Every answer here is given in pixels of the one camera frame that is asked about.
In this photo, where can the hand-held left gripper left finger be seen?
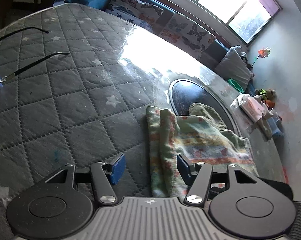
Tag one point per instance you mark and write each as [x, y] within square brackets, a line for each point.
[117, 168]

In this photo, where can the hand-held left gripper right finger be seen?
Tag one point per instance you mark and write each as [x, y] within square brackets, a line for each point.
[183, 167]

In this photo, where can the green patterned towel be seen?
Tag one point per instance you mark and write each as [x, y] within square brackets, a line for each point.
[203, 135]

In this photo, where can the round black table inset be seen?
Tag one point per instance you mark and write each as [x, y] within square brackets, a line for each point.
[185, 97]

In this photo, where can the grey quilted star table cover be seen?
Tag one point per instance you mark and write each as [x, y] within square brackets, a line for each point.
[65, 105]

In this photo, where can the beige cloth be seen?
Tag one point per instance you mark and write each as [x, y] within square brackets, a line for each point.
[264, 127]

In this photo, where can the pink white tissue pack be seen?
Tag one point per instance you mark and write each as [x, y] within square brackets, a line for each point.
[253, 107]

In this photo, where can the green plastic object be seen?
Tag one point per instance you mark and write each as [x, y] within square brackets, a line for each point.
[235, 84]

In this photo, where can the small blue object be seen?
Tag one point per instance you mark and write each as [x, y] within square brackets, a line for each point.
[276, 128]

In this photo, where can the green orange toy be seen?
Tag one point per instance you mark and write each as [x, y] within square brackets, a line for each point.
[264, 93]

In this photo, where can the grey pillow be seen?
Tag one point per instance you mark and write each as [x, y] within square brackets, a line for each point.
[234, 66]

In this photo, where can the butterfly print cushion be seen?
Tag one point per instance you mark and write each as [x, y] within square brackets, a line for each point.
[185, 32]
[133, 5]

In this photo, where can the colourful pinwheel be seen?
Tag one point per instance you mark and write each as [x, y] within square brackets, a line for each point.
[263, 53]

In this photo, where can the black-framed eyeglasses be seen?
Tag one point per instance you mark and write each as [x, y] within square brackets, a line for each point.
[10, 76]

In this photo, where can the blue sofa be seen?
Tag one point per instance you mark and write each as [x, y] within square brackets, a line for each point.
[90, 1]

